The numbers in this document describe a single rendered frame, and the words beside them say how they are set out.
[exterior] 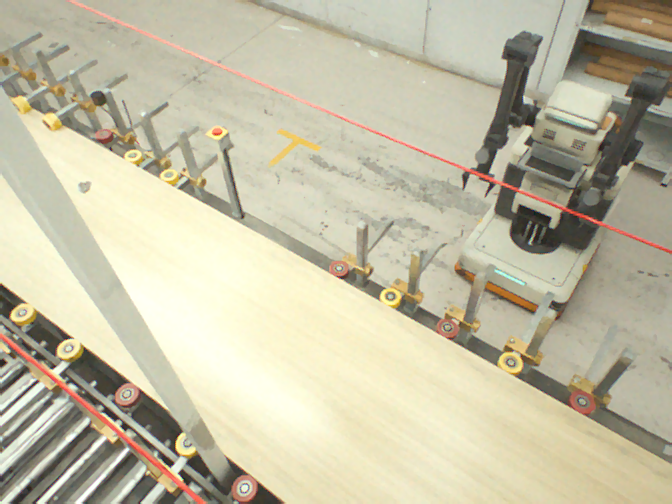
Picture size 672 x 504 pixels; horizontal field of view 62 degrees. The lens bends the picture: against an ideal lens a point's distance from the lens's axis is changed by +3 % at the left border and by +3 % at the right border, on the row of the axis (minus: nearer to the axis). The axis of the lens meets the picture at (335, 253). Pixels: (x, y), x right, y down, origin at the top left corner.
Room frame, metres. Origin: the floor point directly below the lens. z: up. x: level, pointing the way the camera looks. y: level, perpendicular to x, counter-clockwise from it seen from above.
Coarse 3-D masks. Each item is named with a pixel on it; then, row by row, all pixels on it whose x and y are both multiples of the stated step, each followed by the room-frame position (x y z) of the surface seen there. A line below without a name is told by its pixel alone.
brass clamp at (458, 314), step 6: (450, 306) 1.15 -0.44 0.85; (456, 306) 1.15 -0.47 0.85; (450, 312) 1.13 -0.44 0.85; (456, 312) 1.13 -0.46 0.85; (462, 312) 1.12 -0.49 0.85; (444, 318) 1.13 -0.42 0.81; (450, 318) 1.11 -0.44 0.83; (456, 318) 1.10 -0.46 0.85; (462, 318) 1.10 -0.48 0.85; (462, 324) 1.08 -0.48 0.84; (468, 324) 1.07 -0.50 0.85; (474, 324) 1.07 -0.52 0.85; (468, 330) 1.06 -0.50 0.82; (474, 330) 1.05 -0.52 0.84
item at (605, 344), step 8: (608, 328) 1.04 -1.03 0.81; (616, 328) 1.04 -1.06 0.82; (608, 336) 1.01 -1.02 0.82; (600, 344) 0.97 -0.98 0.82; (608, 344) 0.97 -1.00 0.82; (600, 352) 0.94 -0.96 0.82; (600, 360) 0.91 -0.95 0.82; (592, 368) 0.88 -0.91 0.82; (584, 376) 0.86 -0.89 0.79; (592, 376) 0.85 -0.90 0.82
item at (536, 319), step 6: (546, 294) 1.19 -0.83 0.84; (552, 294) 1.19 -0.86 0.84; (546, 300) 1.17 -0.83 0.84; (540, 306) 1.14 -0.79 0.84; (546, 306) 1.14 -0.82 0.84; (540, 312) 1.11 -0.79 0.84; (534, 318) 1.09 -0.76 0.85; (540, 318) 1.08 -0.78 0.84; (534, 324) 1.06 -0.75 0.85; (528, 330) 1.03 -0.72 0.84; (534, 330) 1.04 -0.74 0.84; (522, 336) 1.01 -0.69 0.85; (528, 336) 1.01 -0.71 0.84; (528, 342) 1.00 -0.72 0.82
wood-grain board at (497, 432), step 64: (64, 128) 2.35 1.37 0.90; (0, 192) 1.90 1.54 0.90; (128, 192) 1.85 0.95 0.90; (0, 256) 1.51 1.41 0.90; (128, 256) 1.47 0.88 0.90; (192, 256) 1.45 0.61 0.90; (256, 256) 1.43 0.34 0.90; (64, 320) 1.17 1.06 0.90; (192, 320) 1.13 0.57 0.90; (256, 320) 1.11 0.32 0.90; (320, 320) 1.10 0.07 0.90; (384, 320) 1.08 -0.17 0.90; (192, 384) 0.86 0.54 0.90; (256, 384) 0.85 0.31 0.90; (320, 384) 0.83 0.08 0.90; (384, 384) 0.82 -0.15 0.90; (448, 384) 0.81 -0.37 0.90; (512, 384) 0.80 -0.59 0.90; (256, 448) 0.62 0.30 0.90; (320, 448) 0.61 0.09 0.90; (384, 448) 0.60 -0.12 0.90; (448, 448) 0.59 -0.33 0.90; (512, 448) 0.58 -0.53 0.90; (576, 448) 0.57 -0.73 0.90; (640, 448) 0.56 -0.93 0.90
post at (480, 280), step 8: (480, 272) 1.10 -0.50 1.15; (480, 280) 1.08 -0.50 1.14; (472, 288) 1.09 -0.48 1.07; (480, 288) 1.07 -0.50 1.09; (472, 296) 1.08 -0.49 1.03; (480, 296) 1.08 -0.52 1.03; (472, 304) 1.08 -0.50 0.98; (472, 312) 1.07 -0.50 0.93; (464, 320) 1.09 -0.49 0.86; (472, 320) 1.07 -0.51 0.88; (464, 336) 1.08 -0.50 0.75
